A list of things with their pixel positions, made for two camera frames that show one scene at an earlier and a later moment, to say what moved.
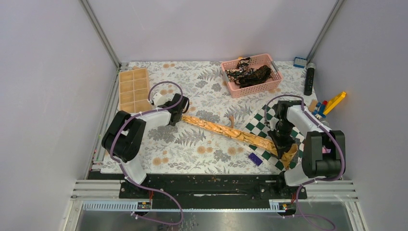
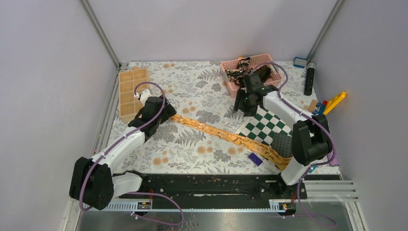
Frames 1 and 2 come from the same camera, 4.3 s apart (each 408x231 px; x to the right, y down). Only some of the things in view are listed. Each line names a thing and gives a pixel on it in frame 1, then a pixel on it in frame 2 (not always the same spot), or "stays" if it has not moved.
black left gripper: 166,104 → 168,112
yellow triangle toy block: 333,102 stays
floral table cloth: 188,148 stays
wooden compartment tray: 134,93 stays
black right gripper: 281,146 → 248,112
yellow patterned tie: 289,153 → 280,160
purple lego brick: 255,159 stays
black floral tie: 243,75 stays
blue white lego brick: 299,62 stays
